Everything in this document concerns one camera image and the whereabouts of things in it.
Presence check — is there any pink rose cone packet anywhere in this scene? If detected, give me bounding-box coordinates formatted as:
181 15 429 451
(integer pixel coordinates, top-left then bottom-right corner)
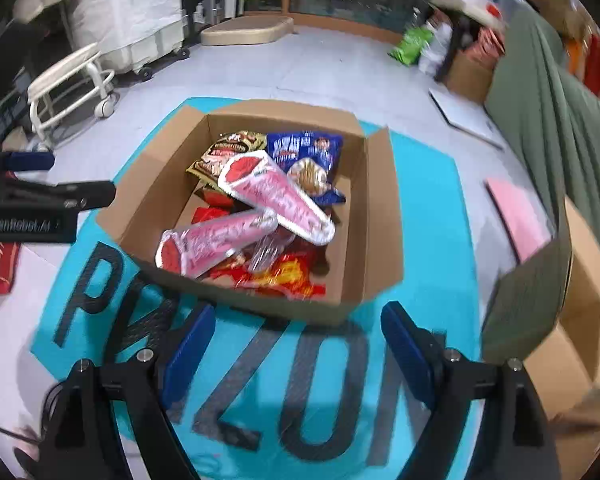
218 151 336 246
155 209 278 280

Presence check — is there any clear red-capped candy toy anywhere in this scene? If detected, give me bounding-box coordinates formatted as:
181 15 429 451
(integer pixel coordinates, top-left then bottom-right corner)
248 228 296 274

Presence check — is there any red gift box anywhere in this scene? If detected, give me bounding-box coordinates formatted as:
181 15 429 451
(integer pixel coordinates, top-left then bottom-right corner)
0 134 22 296

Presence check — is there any large cardboard box right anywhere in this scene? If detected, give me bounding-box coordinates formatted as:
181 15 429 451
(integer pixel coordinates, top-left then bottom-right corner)
482 196 600 480

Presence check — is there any white step stool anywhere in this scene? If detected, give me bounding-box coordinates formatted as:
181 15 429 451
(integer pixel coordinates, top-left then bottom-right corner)
27 42 116 150

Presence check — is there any red orange snack packet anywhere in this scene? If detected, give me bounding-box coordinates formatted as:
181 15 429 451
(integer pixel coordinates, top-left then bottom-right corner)
192 184 237 224

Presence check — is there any white covered machine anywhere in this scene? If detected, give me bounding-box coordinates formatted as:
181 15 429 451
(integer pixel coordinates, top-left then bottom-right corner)
12 0 185 74

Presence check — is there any pink paper sheet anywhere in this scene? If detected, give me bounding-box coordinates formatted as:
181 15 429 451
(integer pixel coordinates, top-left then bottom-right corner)
486 178 552 263

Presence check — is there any teal foam mat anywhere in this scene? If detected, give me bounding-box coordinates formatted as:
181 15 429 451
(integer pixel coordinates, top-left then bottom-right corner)
31 98 479 479

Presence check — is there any green gold snack bag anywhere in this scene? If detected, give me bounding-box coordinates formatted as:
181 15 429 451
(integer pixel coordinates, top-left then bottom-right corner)
186 130 266 191

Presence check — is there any open brown cardboard box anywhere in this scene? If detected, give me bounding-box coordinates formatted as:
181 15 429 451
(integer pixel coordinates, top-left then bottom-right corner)
97 100 404 325

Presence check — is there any red yellow snack bag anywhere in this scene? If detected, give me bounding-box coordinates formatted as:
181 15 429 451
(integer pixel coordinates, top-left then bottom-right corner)
207 252 326 300

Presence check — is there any beige floor platform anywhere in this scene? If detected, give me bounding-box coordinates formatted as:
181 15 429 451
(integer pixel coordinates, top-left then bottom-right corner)
199 14 294 47

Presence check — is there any blue snack bag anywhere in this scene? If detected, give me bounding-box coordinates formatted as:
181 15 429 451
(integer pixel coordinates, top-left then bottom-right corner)
266 131 346 207

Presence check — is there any white flat board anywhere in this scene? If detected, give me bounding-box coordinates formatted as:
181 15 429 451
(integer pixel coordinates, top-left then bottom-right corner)
428 89 505 151

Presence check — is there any distant cardboard box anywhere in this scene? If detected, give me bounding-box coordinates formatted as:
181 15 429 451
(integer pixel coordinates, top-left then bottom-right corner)
444 52 495 104

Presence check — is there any green fabric cover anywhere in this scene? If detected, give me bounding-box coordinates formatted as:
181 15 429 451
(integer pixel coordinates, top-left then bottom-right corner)
484 6 600 304

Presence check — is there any green plastic bag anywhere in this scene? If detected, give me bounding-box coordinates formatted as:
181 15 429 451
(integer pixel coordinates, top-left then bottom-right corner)
388 26 434 66

